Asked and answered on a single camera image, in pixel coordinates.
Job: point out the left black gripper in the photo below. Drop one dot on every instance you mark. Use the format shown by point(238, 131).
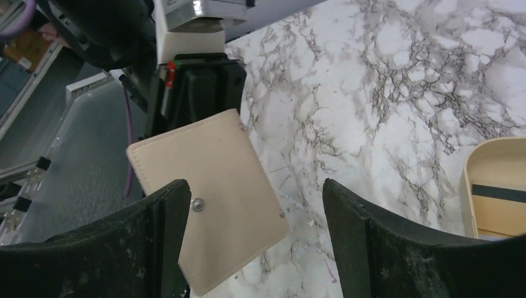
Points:
point(193, 87)

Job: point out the cream oval tray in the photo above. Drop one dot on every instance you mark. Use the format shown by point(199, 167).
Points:
point(506, 146)

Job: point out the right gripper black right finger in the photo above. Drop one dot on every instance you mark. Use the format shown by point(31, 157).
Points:
point(379, 253)

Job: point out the yellow card in tray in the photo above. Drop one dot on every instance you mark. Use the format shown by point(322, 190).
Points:
point(498, 195)

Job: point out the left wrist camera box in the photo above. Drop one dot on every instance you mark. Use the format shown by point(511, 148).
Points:
point(195, 26)

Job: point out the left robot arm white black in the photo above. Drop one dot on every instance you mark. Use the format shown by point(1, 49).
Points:
point(111, 35)

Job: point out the beige leather card holder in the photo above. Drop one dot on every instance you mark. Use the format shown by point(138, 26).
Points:
point(240, 216)

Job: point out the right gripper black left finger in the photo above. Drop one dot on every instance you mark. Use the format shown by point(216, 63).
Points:
point(133, 252)

